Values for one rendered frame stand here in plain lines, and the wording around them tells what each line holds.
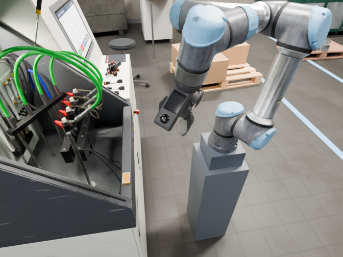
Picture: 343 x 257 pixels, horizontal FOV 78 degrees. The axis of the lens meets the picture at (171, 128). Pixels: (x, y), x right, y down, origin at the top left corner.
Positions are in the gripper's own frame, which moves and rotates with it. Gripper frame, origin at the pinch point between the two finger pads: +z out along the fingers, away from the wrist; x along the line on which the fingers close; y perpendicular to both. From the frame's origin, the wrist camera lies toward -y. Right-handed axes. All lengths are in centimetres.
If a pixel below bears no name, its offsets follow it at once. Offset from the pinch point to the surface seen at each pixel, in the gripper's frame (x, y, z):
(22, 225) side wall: 26, -46, 33
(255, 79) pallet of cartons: -12, 264, 158
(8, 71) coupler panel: 84, -8, 25
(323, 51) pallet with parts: -88, 433, 154
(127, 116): 35, 19, 44
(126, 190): 4.5, -16.6, 29.5
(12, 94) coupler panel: 78, -13, 32
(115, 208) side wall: 3.1, -24.4, 26.6
